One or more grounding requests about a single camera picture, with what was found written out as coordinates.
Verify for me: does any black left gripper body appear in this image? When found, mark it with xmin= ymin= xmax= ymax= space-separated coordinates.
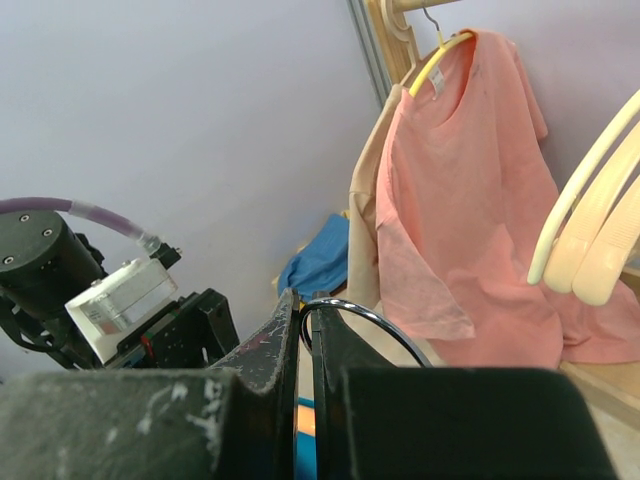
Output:
xmin=114 ymin=289 xmax=239 ymax=369

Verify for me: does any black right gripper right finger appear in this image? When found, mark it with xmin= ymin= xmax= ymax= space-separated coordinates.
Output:
xmin=310 ymin=306 xmax=392 ymax=479

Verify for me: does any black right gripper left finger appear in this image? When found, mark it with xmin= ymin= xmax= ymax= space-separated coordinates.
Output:
xmin=209 ymin=289 xmax=301 ymax=479

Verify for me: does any orange hanger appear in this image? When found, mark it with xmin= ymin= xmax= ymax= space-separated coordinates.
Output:
xmin=297 ymin=295 xmax=434 ymax=441

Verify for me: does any blue t-shirt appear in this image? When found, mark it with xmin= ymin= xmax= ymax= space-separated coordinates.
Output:
xmin=296 ymin=397 xmax=318 ymax=480

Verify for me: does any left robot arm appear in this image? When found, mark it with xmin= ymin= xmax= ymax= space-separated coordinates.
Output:
xmin=1 ymin=210 xmax=239 ymax=370

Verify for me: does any beige hanging t-shirt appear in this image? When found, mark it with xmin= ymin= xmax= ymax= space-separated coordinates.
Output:
xmin=347 ymin=85 xmax=403 ymax=309

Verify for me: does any light blue ribbed shirt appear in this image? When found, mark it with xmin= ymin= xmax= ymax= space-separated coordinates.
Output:
xmin=277 ymin=213 xmax=351 ymax=296

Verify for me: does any pink hanging t-shirt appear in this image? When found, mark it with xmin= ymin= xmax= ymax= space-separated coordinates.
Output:
xmin=376 ymin=31 xmax=639 ymax=368

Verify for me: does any light wooden hanger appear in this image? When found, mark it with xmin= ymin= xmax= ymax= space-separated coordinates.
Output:
xmin=572 ymin=177 xmax=639 ymax=306

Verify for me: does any yellow hanger holding pink shirt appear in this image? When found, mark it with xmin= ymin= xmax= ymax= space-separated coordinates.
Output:
xmin=409 ymin=5 xmax=474 ymax=98

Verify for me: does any cream wooden hanger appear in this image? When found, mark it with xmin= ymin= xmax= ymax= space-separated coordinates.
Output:
xmin=527 ymin=91 xmax=639 ymax=285

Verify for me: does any wooden clothes rack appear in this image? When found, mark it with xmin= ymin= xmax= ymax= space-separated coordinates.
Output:
xmin=365 ymin=1 xmax=639 ymax=430

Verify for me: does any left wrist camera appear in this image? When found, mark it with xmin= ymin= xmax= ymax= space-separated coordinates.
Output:
xmin=65 ymin=258 xmax=178 ymax=365

